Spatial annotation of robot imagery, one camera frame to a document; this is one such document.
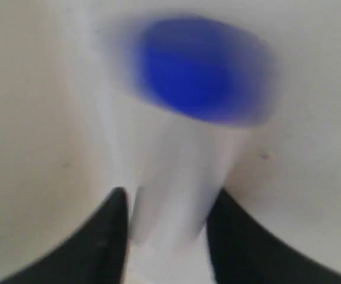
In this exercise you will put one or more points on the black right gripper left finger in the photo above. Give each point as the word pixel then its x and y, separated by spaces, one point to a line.
pixel 96 253

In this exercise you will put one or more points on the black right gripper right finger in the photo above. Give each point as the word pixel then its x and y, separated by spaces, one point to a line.
pixel 242 251

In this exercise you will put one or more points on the blue-capped clear tube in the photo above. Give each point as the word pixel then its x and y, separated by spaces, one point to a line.
pixel 182 95

